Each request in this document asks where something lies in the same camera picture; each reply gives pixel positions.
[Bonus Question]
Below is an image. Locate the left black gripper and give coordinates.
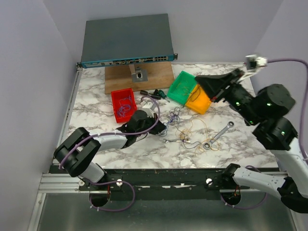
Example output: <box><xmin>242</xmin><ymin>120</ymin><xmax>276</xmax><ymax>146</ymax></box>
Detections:
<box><xmin>136</xmin><ymin>113</ymin><xmax>167</xmax><ymax>137</ymax></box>

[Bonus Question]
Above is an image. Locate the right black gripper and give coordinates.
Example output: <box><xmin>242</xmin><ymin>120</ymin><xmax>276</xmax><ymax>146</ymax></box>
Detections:
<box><xmin>195</xmin><ymin>67</ymin><xmax>262</xmax><ymax>125</ymax></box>

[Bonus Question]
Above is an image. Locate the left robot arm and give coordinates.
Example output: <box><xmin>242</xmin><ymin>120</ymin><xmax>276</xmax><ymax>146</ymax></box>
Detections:
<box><xmin>53</xmin><ymin>110</ymin><xmax>166</xmax><ymax>190</ymax></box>

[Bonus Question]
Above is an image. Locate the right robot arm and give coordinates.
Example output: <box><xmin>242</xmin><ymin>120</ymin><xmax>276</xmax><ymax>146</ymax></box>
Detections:
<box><xmin>195</xmin><ymin>69</ymin><xmax>308</xmax><ymax>214</ymax></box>

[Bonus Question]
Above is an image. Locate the yellow plastic bin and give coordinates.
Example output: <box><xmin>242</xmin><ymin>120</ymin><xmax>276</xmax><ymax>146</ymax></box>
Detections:
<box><xmin>185</xmin><ymin>84</ymin><xmax>211</xmax><ymax>115</ymax></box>

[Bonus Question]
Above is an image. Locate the red plastic bin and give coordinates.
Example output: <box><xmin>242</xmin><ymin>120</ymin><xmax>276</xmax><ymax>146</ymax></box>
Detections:
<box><xmin>111</xmin><ymin>88</ymin><xmax>137</xmax><ymax>123</ymax></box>

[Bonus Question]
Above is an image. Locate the black cylindrical bit holder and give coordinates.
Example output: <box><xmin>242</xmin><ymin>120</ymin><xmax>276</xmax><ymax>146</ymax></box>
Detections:
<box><xmin>148</xmin><ymin>93</ymin><xmax>161</xmax><ymax>100</ymax></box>

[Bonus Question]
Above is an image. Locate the small open-end wrench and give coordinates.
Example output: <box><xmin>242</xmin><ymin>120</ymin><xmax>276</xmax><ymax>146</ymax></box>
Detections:
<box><xmin>163</xmin><ymin>139</ymin><xmax>191</xmax><ymax>143</ymax></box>

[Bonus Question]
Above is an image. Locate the green plastic bin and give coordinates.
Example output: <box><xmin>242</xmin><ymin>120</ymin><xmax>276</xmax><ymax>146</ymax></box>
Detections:
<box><xmin>167</xmin><ymin>71</ymin><xmax>197</xmax><ymax>105</ymax></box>

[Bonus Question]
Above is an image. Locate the black metal socket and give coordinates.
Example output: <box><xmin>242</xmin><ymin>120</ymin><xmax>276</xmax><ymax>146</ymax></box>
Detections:
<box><xmin>140</xmin><ymin>90</ymin><xmax>149</xmax><ymax>96</ymax></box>

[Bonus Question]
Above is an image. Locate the wooden board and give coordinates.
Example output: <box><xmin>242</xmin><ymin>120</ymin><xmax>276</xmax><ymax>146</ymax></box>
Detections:
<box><xmin>105</xmin><ymin>62</ymin><xmax>175</xmax><ymax>94</ymax></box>

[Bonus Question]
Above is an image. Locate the ratchet wrench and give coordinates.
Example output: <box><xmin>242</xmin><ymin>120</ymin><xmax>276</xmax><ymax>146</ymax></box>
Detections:
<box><xmin>203</xmin><ymin>121</ymin><xmax>234</xmax><ymax>150</ymax></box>

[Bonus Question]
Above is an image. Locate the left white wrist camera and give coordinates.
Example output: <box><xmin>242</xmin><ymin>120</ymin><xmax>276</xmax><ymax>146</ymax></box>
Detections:
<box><xmin>141</xmin><ymin>101</ymin><xmax>157</xmax><ymax>114</ymax></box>

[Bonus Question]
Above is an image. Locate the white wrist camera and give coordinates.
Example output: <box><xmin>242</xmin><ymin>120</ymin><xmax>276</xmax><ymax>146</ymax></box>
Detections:
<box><xmin>238</xmin><ymin>54</ymin><xmax>268</xmax><ymax>82</ymax></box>
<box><xmin>141</xmin><ymin>101</ymin><xmax>157</xmax><ymax>114</ymax></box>

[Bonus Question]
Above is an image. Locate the green handled screwdriver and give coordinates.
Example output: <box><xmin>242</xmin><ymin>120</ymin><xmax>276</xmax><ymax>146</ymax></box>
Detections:
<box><xmin>154</xmin><ymin>89</ymin><xmax>170</xmax><ymax>102</ymax></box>

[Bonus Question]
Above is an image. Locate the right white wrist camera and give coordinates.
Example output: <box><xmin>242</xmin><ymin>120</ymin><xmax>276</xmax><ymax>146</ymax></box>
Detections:
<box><xmin>238</xmin><ymin>54</ymin><xmax>268</xmax><ymax>82</ymax></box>

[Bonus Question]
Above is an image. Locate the grey metal bracket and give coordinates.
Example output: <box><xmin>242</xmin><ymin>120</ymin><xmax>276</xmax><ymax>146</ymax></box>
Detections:
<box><xmin>128</xmin><ymin>64</ymin><xmax>148</xmax><ymax>82</ymax></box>

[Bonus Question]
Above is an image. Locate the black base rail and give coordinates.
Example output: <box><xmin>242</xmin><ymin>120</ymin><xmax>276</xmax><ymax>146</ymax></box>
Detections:
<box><xmin>79</xmin><ymin>168</ymin><xmax>238</xmax><ymax>201</ymax></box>

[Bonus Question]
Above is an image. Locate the grey network switch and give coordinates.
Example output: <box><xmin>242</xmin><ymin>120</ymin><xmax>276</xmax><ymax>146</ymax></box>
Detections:
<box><xmin>79</xmin><ymin>13</ymin><xmax>178</xmax><ymax>68</ymax></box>

